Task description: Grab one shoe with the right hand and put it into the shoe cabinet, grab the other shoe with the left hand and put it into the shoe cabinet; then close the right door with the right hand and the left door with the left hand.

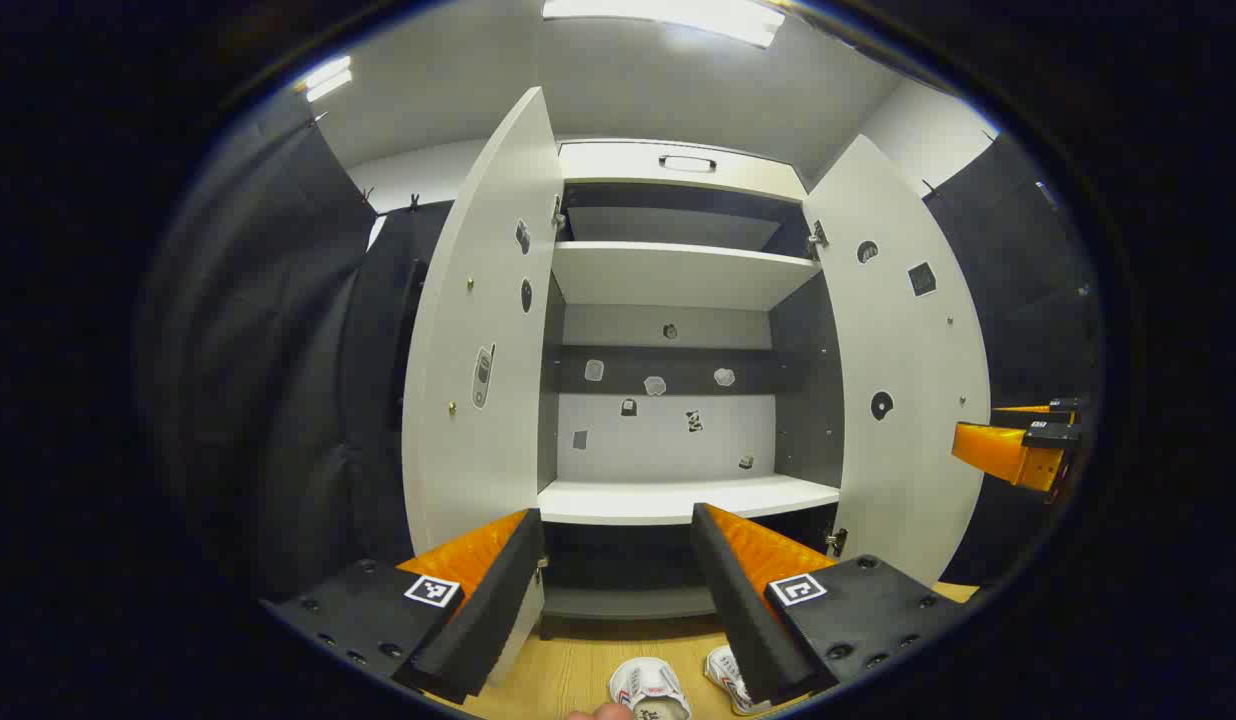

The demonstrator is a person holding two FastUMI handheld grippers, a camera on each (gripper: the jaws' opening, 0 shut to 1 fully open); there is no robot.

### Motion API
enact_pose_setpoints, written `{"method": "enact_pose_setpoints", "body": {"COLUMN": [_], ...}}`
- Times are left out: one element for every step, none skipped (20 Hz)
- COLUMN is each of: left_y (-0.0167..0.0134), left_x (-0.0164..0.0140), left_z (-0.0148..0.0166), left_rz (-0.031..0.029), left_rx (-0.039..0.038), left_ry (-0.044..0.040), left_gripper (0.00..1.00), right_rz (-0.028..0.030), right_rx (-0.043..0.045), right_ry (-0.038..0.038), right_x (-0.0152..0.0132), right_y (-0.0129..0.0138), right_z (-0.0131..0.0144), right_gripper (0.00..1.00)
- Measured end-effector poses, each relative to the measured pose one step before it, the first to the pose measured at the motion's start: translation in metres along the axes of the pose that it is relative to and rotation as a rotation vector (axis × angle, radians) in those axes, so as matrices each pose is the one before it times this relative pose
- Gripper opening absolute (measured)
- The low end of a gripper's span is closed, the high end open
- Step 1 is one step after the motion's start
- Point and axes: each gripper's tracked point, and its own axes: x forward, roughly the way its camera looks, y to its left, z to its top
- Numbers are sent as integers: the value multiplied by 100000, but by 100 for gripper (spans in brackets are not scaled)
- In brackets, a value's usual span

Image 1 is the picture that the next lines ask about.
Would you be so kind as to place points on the long ceiling light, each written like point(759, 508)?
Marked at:
point(678, 15)

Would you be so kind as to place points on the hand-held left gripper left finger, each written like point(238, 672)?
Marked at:
point(488, 610)

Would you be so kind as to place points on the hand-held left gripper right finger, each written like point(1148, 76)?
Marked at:
point(743, 610)

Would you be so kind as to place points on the white shoe cabinet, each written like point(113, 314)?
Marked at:
point(668, 275)

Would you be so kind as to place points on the small ceiling light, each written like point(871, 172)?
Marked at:
point(328, 78)

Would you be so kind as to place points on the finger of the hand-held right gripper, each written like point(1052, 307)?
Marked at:
point(1038, 413)
point(1008, 452)

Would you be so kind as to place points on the white shoe cabinet door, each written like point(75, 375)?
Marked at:
point(898, 340)
point(478, 300)

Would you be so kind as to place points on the white canvas shoe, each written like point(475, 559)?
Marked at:
point(723, 668)
point(648, 685)

